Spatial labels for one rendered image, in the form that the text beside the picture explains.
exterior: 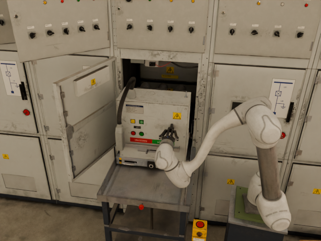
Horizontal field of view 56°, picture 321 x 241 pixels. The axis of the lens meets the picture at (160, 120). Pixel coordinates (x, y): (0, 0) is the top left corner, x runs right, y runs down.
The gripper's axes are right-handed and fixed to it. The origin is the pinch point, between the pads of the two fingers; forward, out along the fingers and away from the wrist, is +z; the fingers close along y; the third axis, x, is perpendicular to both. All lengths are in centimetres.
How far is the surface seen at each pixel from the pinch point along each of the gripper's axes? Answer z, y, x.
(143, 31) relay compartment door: 35, -26, 55
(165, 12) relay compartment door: 35, -10, 68
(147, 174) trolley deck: -3.7, -15.6, -38.4
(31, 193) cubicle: 35, -143, -111
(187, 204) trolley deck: -30, 16, -38
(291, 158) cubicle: 37, 93, -40
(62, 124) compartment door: -21, -66, 8
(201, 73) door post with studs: 37.4, 16.4, 26.5
